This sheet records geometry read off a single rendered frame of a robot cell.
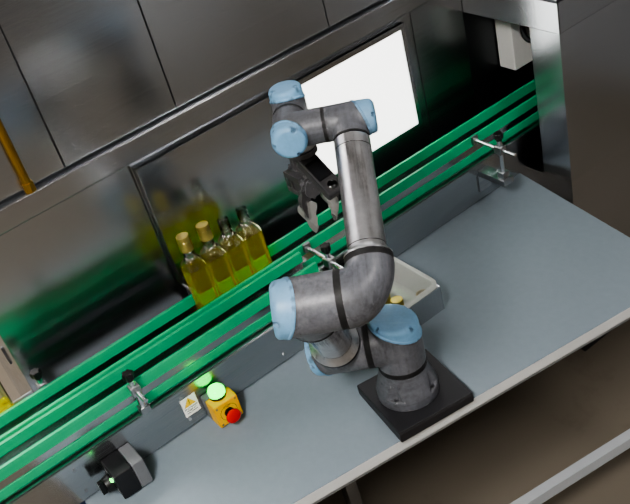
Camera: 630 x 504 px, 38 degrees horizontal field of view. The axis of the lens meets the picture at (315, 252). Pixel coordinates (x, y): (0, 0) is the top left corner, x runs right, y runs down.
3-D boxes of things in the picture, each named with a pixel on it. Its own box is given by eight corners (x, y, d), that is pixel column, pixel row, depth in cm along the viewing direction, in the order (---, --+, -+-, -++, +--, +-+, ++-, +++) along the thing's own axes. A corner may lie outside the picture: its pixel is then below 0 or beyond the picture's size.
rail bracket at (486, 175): (486, 182, 281) (476, 119, 268) (527, 200, 269) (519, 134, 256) (475, 190, 279) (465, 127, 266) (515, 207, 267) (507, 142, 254)
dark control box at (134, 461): (140, 463, 224) (128, 441, 219) (154, 481, 218) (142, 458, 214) (111, 483, 221) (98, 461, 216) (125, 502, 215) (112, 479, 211)
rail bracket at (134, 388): (150, 404, 222) (131, 365, 214) (164, 419, 217) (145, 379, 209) (136, 413, 220) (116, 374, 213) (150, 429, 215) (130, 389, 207)
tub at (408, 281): (391, 275, 260) (385, 251, 255) (445, 306, 244) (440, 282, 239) (345, 307, 253) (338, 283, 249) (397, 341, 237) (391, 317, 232)
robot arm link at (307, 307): (378, 372, 215) (345, 322, 163) (316, 382, 217) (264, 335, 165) (370, 323, 218) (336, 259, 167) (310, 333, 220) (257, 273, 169)
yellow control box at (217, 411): (230, 401, 235) (222, 380, 230) (245, 415, 229) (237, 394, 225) (208, 416, 232) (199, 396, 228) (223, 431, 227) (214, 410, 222)
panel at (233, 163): (416, 123, 281) (397, 20, 262) (423, 125, 279) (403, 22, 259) (173, 271, 247) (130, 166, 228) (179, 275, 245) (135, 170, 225)
